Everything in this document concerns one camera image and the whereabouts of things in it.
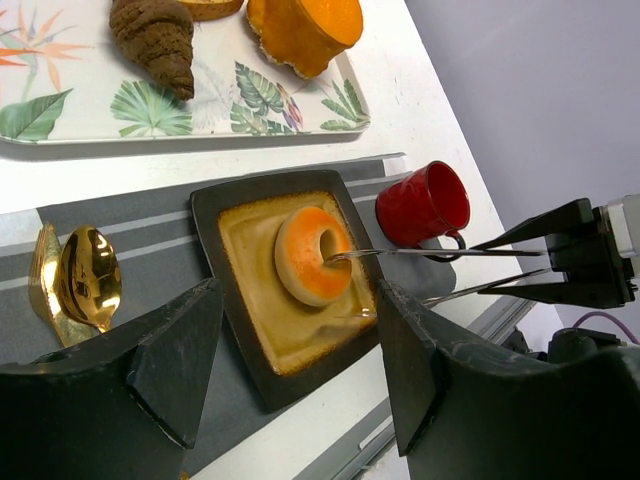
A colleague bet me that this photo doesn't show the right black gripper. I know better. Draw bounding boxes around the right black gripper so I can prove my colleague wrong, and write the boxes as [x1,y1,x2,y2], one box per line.
[474,198,636,307]

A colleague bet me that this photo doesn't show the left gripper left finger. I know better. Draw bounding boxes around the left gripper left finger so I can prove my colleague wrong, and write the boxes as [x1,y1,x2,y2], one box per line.
[1,278,223,479]

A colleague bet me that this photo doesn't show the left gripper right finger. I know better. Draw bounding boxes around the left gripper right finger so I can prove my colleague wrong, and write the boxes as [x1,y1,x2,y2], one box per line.
[377,281,639,479]

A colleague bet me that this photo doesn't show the metal tongs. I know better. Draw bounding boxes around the metal tongs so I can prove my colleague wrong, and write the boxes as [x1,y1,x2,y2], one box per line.
[324,248,551,307]

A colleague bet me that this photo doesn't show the orange glazed donut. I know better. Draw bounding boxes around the orange glazed donut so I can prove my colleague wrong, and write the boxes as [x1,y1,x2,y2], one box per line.
[274,206,352,307]

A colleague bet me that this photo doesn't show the toast bread slice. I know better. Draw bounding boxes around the toast bread slice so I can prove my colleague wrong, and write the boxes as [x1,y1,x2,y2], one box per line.
[179,0,244,22]

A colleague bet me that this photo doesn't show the gold spoon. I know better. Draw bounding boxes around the gold spoon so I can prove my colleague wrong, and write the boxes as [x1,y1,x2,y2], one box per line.
[58,226,122,333]

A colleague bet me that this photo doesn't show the gold fork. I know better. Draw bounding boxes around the gold fork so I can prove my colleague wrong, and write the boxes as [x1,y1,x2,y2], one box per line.
[28,223,93,348]

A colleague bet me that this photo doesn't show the red mug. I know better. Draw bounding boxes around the red mug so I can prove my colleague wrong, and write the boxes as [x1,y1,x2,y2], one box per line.
[375,161,471,250]

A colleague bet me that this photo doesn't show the grey striped placemat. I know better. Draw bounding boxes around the grey striped placemat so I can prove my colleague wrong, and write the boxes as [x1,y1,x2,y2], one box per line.
[1,154,456,475]

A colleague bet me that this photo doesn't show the square brown ceramic plate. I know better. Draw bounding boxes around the square brown ceramic plate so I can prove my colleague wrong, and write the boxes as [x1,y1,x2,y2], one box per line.
[191,170,382,410]

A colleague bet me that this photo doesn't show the floral serving tray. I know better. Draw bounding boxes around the floral serving tray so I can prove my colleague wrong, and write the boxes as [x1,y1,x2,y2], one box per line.
[1,1,371,144]

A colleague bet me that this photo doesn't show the orange round cake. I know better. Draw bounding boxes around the orange round cake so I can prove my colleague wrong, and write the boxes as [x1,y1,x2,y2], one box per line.
[246,0,364,79]

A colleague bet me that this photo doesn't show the brown chocolate croissant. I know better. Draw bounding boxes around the brown chocolate croissant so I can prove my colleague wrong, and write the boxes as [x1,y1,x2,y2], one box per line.
[109,0,195,101]

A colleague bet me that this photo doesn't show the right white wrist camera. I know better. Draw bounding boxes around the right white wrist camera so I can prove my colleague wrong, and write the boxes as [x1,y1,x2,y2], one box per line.
[605,193,640,279]

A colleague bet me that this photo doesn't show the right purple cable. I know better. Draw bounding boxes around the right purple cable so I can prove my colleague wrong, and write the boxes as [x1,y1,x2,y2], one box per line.
[572,310,640,346]

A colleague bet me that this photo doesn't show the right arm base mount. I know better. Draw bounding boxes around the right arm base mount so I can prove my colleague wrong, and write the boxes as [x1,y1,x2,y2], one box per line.
[500,328,627,364]

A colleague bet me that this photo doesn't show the aluminium table frame rail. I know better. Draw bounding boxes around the aluminium table frame rail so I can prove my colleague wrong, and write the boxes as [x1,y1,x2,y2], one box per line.
[297,297,534,479]

